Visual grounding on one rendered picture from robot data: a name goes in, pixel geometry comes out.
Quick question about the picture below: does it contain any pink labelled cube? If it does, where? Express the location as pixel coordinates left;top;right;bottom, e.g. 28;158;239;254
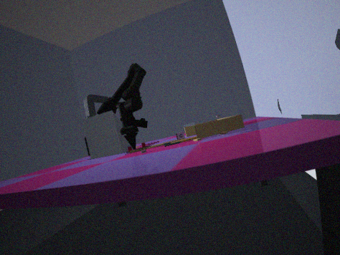
176;132;185;140

